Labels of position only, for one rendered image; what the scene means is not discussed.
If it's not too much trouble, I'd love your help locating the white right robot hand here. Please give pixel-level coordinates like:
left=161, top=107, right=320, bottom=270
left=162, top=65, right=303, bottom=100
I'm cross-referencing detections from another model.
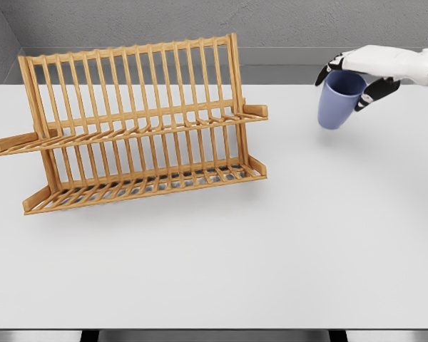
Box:
left=314, top=45, right=419, bottom=113

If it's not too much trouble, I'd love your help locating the blue plastic cup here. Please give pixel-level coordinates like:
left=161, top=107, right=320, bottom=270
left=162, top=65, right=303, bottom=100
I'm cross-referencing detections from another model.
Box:
left=317, top=70, right=369, bottom=130

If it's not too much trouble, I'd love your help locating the wooden two-tier dish rack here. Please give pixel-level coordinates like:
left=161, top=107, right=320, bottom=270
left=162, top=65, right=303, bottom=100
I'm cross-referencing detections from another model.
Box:
left=0, top=32, right=269, bottom=216

